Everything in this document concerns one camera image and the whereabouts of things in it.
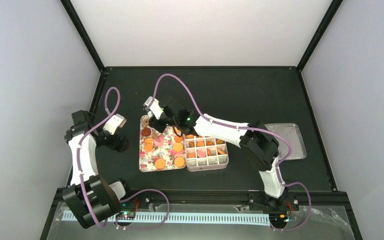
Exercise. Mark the floral cookie tray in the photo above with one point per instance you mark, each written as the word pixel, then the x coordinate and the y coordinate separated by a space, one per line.
pixel 170 156

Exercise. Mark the black frame post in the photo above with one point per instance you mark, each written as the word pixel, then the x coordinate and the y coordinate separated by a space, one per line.
pixel 82 32

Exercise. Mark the dark brown round cookie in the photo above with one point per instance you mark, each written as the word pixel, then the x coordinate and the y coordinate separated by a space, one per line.
pixel 146 131

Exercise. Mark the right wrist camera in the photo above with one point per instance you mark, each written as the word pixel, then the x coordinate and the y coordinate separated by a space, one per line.
pixel 152 108

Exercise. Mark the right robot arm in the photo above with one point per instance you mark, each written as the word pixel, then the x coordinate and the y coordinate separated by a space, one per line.
pixel 261 144

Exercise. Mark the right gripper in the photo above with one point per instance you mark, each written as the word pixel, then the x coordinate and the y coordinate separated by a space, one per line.
pixel 158 127

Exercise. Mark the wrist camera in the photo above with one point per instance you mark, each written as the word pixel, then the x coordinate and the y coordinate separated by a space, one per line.
pixel 152 108
pixel 116 122

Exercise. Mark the clear plastic tin lid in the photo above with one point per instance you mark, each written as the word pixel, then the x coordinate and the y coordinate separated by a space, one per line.
pixel 291 133

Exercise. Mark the brown flower cookie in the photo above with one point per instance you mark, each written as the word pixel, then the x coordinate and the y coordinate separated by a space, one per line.
pixel 145 122

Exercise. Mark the white slotted cable duct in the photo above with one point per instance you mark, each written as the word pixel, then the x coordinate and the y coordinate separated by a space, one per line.
pixel 257 219

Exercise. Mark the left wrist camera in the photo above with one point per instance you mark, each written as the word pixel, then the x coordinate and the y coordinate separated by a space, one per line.
pixel 116 122

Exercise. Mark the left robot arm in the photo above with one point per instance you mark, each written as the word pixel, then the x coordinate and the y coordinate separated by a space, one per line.
pixel 90 198

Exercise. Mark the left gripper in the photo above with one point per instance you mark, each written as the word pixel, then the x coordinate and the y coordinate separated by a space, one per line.
pixel 120 144

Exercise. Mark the pink divided cookie tin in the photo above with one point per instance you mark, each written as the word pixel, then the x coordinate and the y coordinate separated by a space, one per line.
pixel 216 153

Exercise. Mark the white pink sandwich cookie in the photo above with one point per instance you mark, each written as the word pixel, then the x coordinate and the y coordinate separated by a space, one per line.
pixel 201 154

